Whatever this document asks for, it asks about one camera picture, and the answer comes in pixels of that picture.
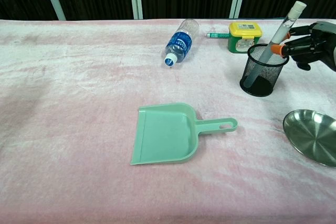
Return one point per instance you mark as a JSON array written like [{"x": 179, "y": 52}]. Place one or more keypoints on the green marker pen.
[{"x": 218, "y": 35}]

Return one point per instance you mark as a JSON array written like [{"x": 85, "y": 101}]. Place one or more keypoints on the right black grey robot hand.
[{"x": 317, "y": 43}]

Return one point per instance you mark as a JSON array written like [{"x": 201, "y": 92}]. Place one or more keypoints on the pink plush table cloth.
[{"x": 78, "y": 103}]

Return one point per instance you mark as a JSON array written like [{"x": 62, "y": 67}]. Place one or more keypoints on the green tub yellow lid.
[{"x": 244, "y": 31}]

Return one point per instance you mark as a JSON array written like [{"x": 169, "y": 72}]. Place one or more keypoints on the clear test tube white cap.
[{"x": 282, "y": 28}]

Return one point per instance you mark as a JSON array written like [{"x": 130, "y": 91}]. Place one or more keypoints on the black mesh pen holder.
[{"x": 262, "y": 87}]

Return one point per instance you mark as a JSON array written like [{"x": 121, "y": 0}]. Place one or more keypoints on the stainless steel round dish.
[{"x": 312, "y": 134}]

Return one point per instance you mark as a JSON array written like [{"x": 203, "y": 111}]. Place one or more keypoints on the mint green plastic dustpan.
[{"x": 165, "y": 134}]

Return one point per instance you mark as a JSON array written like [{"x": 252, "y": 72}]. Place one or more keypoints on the clear bottle blue label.
[{"x": 179, "y": 41}]

